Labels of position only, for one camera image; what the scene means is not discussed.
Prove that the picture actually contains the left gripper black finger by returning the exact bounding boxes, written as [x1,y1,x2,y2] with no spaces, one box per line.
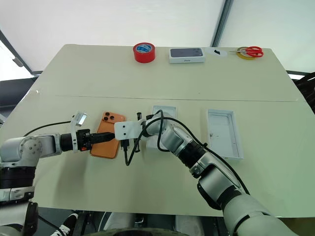
[91,132,116,140]
[91,137,114,146]

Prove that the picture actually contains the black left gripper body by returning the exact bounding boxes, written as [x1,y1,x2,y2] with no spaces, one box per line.
[76,128,94,152]

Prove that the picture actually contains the orange smartphone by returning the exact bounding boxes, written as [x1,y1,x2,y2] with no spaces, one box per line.
[90,111,127,160]

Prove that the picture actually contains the open white phone box tray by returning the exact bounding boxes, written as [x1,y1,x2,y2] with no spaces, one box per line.
[146,105,178,149]

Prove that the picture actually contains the closed white phone box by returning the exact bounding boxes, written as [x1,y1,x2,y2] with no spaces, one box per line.
[168,47,206,64]

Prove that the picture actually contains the white phone box lid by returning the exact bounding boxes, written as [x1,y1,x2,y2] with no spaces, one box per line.
[206,109,245,161]

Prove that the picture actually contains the red tape roll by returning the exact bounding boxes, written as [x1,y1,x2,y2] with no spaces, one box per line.
[132,42,158,64]

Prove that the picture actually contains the dark low cabinet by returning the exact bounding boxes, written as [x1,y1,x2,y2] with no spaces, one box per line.
[0,77,38,110]

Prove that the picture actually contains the black and white shoe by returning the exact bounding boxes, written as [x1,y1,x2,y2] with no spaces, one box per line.
[52,213,80,236]

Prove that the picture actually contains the white round disc black mark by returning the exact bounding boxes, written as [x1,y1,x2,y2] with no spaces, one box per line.
[204,46,227,58]

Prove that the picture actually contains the yellow tape roll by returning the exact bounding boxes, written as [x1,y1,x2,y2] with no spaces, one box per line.
[236,46,257,60]

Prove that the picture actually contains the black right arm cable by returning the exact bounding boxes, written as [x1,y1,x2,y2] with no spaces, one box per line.
[123,109,251,196]

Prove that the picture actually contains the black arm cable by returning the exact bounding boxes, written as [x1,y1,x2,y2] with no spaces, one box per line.
[23,120,73,137]
[123,109,251,196]

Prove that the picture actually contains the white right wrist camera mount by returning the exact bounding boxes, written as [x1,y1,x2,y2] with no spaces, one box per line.
[114,119,146,141]

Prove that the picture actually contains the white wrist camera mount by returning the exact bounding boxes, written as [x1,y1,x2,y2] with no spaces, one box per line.
[114,119,146,141]
[70,110,89,153]

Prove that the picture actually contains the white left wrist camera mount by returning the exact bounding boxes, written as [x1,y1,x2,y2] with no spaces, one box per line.
[70,110,89,153]

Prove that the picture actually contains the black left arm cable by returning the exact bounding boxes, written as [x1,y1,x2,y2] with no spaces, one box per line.
[23,120,73,137]

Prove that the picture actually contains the dark slanted frame bar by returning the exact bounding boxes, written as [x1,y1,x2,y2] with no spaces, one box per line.
[0,29,43,76]

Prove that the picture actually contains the grey window frame post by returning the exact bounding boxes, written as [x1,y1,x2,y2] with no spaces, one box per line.
[211,0,234,48]

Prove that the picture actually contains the red handled scissors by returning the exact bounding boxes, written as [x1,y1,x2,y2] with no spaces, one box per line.
[229,45,265,58]

